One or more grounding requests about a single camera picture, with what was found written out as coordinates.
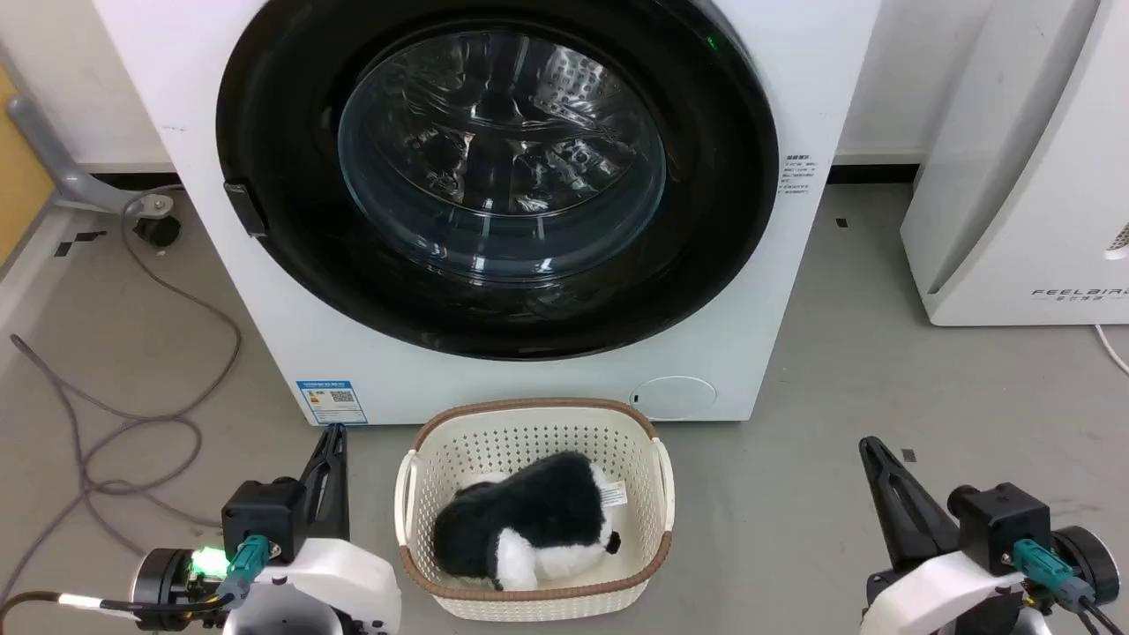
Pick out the white air purifier appliance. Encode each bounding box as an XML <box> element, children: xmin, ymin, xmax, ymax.
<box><xmin>900</xmin><ymin>0</ymin><xmax>1129</xmax><ymax>328</ymax></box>

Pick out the round white filter cover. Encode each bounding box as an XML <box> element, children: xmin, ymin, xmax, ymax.
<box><xmin>630</xmin><ymin>377</ymin><xmax>718</xmax><ymax>422</ymax></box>

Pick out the small text sticker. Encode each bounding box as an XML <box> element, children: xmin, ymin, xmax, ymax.
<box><xmin>782</xmin><ymin>153</ymin><xmax>820</xmax><ymax>198</ymax></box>

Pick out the black rectangular plastic piece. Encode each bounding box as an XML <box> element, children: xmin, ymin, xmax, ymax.
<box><xmin>223</xmin><ymin>181</ymin><xmax>268</xmax><ymax>238</ymax></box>

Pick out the teal right cable connector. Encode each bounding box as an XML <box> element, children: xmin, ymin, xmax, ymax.
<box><xmin>1012</xmin><ymin>539</ymin><xmax>1095</xmax><ymax>610</ymax></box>

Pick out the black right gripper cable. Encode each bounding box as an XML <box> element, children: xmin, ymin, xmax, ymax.
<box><xmin>1069</xmin><ymin>598</ymin><xmax>1129</xmax><ymax>635</ymax></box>

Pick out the black and white plush toy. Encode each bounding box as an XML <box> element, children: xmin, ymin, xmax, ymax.
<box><xmin>431</xmin><ymin>451</ymin><xmax>624</xmax><ymax>593</ymax></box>

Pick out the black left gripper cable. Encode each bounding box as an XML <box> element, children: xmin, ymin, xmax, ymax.
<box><xmin>0</xmin><ymin>589</ymin><xmax>237</xmax><ymax>632</ymax></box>

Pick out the white front-load washing machine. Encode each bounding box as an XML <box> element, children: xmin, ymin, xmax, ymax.
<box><xmin>93</xmin><ymin>0</ymin><xmax>883</xmax><ymax>427</ymax></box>

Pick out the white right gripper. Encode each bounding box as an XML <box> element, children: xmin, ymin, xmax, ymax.
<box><xmin>859</xmin><ymin>437</ymin><xmax>1123</xmax><ymax>635</ymax></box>

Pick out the steel washer drum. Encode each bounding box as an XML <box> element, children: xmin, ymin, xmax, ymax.
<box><xmin>339</xmin><ymin>31</ymin><xmax>668</xmax><ymax>284</ymax></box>

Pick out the thin white cable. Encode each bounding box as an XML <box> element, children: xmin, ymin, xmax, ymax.
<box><xmin>1094</xmin><ymin>324</ymin><xmax>1129</xmax><ymax>377</ymax></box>

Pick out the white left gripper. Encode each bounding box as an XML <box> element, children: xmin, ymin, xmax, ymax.
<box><xmin>132</xmin><ymin>424</ymin><xmax>403</xmax><ymax>635</ymax></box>

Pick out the cream plastic laundry basket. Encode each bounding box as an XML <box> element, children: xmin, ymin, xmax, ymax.
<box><xmin>394</xmin><ymin>398</ymin><xmax>677</xmax><ymax>624</ymax></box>

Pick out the yellow wooden panel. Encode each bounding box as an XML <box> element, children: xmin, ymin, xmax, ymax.
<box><xmin>0</xmin><ymin>63</ymin><xmax>59</xmax><ymax>267</ymax></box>

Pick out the teal cable connector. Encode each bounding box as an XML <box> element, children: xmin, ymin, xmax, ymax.
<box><xmin>217</xmin><ymin>534</ymin><xmax>271</xmax><ymax>603</ymax></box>
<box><xmin>1012</xmin><ymin>539</ymin><xmax>1095</xmax><ymax>610</ymax></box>

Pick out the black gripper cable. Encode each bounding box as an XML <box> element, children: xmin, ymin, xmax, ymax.
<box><xmin>0</xmin><ymin>589</ymin><xmax>237</xmax><ymax>632</ymax></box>
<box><xmin>1069</xmin><ymin>598</ymin><xmax>1129</xmax><ymax>635</ymax></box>

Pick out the long grey floor cable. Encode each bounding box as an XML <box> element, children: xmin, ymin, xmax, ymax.
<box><xmin>0</xmin><ymin>185</ymin><xmax>244</xmax><ymax>609</ymax></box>

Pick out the round black glass washer door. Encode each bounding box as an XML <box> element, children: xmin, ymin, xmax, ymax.
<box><xmin>215</xmin><ymin>0</ymin><xmax>781</xmax><ymax>362</ymax></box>

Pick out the teal left cable connector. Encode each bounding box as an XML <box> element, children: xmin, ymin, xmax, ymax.
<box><xmin>217</xmin><ymin>534</ymin><xmax>271</xmax><ymax>603</ymax></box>

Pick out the grey metal furniture leg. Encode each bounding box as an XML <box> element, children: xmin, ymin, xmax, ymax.
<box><xmin>6</xmin><ymin>94</ymin><xmax>177</xmax><ymax>218</ymax></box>

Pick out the black caster wheel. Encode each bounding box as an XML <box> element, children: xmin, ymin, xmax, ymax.
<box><xmin>132</xmin><ymin>213</ymin><xmax>183</xmax><ymax>249</ymax></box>

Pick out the blue energy label sticker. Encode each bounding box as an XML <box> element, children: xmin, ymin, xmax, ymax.
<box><xmin>296</xmin><ymin>380</ymin><xmax>369</xmax><ymax>427</ymax></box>

